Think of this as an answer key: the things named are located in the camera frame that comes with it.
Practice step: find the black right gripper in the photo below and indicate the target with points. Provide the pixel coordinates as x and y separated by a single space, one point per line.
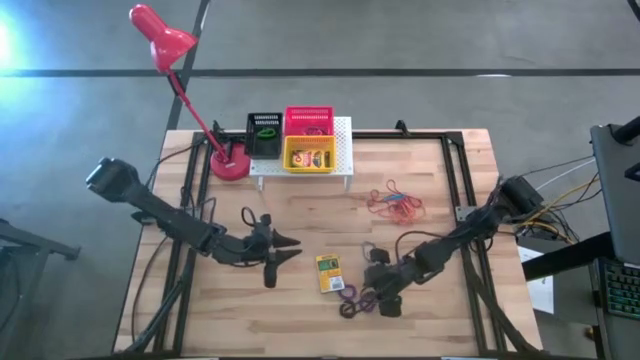
392 277

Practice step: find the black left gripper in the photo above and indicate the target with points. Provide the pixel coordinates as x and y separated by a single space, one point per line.
255 247

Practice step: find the grey rubber band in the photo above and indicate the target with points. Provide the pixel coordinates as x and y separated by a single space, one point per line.
365 246

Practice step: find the pile of rubber bands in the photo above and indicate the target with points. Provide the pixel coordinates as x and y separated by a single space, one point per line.
410 207

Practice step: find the yellow orange crayon box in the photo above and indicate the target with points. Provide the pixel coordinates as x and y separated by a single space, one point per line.
301 159

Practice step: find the yellow plastic basket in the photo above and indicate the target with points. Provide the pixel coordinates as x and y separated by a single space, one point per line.
287 155

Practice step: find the black plastic basket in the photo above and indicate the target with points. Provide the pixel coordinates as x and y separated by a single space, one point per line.
255 150

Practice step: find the red plastic basket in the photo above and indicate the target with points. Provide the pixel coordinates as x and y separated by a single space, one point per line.
307 116

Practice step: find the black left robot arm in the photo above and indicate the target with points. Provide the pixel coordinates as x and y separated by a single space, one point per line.
165 220

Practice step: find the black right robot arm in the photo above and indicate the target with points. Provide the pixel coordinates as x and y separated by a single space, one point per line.
475 225

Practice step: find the red desk lamp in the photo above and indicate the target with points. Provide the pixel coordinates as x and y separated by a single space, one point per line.
167 42

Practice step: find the orange rubber band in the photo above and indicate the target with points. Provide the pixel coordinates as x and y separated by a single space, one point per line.
400 220

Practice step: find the white perforated metal shelf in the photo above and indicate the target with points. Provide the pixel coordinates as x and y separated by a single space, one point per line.
344 150

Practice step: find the black table clamp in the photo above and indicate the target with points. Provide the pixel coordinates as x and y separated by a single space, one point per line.
401 126
216 126

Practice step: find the white paper sheet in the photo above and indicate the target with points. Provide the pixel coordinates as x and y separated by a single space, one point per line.
542 295

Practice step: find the black metal bar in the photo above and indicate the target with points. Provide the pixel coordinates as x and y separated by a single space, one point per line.
565 257

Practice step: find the backlit computer keyboard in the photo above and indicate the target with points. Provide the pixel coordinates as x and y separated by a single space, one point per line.
622 290

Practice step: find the dark grey flat panel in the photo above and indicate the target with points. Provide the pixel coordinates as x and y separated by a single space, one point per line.
620 190

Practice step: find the dark metal stand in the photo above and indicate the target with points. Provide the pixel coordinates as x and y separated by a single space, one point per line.
30 245

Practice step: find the black aluminium table frame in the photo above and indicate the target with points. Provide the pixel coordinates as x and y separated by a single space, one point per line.
400 135

